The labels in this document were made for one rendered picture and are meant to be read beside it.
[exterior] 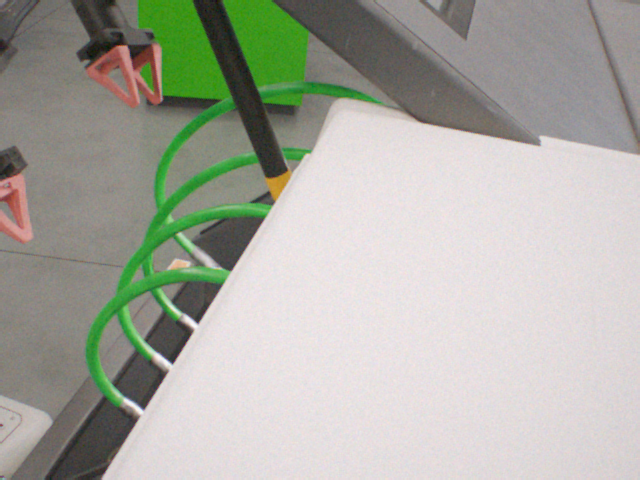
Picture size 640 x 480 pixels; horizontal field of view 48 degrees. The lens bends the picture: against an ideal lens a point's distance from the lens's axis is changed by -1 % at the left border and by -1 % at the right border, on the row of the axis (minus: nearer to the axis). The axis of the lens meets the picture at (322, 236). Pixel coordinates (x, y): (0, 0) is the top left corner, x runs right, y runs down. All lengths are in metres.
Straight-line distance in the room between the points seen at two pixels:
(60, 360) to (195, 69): 2.22
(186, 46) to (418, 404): 4.09
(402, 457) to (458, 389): 0.04
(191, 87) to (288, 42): 0.62
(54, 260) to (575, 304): 2.84
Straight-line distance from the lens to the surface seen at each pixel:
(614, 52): 0.86
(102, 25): 1.06
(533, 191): 0.37
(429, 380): 0.24
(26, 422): 2.01
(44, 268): 3.02
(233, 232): 1.33
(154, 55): 1.07
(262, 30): 4.23
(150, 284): 0.71
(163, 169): 0.94
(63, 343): 2.65
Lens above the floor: 1.71
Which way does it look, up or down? 32 degrees down
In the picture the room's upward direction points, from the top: 8 degrees clockwise
